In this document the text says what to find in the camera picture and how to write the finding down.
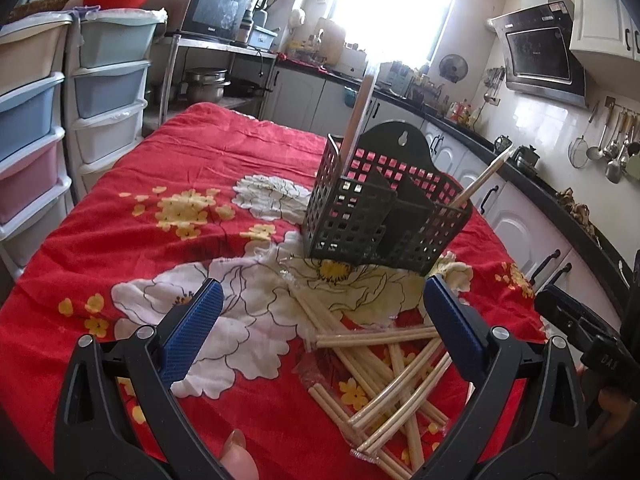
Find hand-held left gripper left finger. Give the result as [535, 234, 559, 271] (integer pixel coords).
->
[52, 277, 233, 480]

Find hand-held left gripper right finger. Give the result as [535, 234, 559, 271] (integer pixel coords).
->
[410, 274, 590, 480]

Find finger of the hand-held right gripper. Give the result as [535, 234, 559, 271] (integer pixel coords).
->
[534, 284, 622, 358]

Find pile of chopsticks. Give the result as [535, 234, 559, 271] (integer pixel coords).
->
[292, 287, 453, 480]

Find black perforated utensil holder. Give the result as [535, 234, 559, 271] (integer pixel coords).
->
[302, 120, 473, 277]

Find chopsticks pair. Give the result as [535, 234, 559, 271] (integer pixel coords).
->
[450, 146, 514, 209]
[339, 60, 377, 163]

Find person's right hand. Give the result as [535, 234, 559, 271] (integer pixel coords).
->
[575, 365, 638, 433]

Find person's left hand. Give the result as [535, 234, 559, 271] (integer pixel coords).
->
[219, 429, 260, 480]

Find red floral blanket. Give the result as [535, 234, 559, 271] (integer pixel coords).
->
[0, 102, 551, 480]

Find white lower kitchen cabinets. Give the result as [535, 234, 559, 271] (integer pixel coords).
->
[260, 62, 626, 333]

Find black kitchen countertop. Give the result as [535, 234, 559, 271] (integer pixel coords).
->
[274, 55, 640, 306]

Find hanging mesh strainer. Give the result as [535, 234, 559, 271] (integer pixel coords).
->
[568, 102, 600, 169]

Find dark kettle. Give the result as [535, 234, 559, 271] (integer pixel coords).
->
[514, 144, 542, 170]

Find hanging steel ladles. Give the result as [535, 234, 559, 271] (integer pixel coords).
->
[586, 105, 640, 185]

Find steel cooking pot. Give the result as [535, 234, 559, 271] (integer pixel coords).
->
[182, 67, 232, 106]

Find dark wok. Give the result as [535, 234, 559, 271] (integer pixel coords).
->
[225, 77, 273, 99]

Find blue white drawer tower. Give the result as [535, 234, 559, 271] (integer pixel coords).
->
[67, 7, 167, 201]

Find beige blue pink drawer tower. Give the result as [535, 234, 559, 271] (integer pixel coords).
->
[0, 10, 75, 281]

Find black range hood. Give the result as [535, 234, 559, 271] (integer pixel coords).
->
[488, 2, 589, 109]

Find metal shelf rack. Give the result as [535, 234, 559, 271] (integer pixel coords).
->
[150, 35, 279, 131]

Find light blue dish box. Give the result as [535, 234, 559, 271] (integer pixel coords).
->
[248, 25, 277, 50]

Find white upper cabinet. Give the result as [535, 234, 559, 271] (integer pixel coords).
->
[569, 0, 640, 62]

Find beige cutting board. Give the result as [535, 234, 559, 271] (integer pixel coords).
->
[316, 17, 347, 64]

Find black microwave oven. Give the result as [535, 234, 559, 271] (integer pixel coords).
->
[179, 0, 251, 44]

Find kitchen window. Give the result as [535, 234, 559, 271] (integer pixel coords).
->
[327, 0, 460, 63]

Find woven basket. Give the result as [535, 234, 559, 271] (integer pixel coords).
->
[4, 0, 73, 24]

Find small black wall fan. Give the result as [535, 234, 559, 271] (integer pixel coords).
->
[438, 53, 469, 84]

